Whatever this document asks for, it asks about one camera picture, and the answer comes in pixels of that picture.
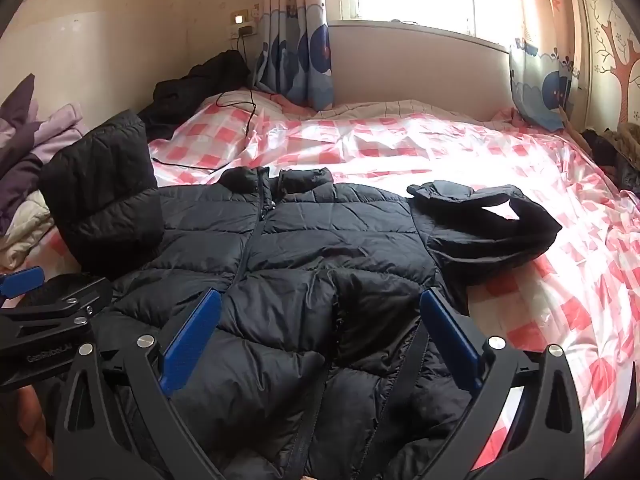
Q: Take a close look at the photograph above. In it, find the dark clothes heap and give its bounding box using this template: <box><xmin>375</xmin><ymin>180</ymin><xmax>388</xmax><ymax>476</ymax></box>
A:
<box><xmin>580</xmin><ymin>122</ymin><xmax>640</xmax><ymax>193</ymax></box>

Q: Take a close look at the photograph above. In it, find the person's left forearm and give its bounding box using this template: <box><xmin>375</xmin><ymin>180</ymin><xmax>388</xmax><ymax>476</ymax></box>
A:
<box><xmin>0</xmin><ymin>387</ymin><xmax>56</xmax><ymax>466</ymax></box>

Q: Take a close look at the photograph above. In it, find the white wardrobe with tree decal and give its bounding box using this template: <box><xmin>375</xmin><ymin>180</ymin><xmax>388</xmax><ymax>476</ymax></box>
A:
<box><xmin>575</xmin><ymin>0</ymin><xmax>640</xmax><ymax>126</ymax></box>

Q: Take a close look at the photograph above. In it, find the white wall socket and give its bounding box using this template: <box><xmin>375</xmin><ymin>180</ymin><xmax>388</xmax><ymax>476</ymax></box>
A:
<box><xmin>230</xmin><ymin>10</ymin><xmax>258</xmax><ymax>38</ymax></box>

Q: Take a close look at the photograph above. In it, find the black charging cable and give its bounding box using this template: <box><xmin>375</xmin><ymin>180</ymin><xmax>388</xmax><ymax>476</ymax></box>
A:
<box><xmin>150</xmin><ymin>30</ymin><xmax>258</xmax><ymax>173</ymax></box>

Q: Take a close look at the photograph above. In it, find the pink checkered plastic bed cover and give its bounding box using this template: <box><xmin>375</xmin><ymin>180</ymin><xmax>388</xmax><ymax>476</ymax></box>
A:
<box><xmin>0</xmin><ymin>91</ymin><xmax>640</xmax><ymax>461</ymax></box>

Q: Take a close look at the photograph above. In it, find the black puffer jacket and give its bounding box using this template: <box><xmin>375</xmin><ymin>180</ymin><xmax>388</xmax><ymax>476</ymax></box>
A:
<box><xmin>39</xmin><ymin>110</ymin><xmax>563</xmax><ymax>480</ymax></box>

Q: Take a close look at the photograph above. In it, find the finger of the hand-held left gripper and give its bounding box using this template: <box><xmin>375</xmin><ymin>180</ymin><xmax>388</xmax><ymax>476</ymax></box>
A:
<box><xmin>0</xmin><ymin>266</ymin><xmax>47</xmax><ymax>308</ymax></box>
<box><xmin>0</xmin><ymin>277</ymin><xmax>114</xmax><ymax>342</ymax></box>

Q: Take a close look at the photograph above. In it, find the white bed headboard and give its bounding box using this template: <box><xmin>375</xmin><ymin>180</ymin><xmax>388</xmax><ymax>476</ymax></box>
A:
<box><xmin>0</xmin><ymin>12</ymin><xmax>190</xmax><ymax>106</ymax></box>

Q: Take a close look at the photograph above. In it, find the black clothes pile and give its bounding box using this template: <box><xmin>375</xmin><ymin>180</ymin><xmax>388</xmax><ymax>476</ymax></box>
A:
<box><xmin>137</xmin><ymin>50</ymin><xmax>253</xmax><ymax>143</ymax></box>

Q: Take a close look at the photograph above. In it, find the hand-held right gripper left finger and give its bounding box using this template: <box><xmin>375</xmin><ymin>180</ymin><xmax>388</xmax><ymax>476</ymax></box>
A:
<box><xmin>50</xmin><ymin>287</ymin><xmax>223</xmax><ymax>480</ymax></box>

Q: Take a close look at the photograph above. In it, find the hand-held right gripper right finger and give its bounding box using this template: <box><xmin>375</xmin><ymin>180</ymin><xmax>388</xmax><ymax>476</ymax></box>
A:
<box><xmin>419</xmin><ymin>290</ymin><xmax>588</xmax><ymax>480</ymax></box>

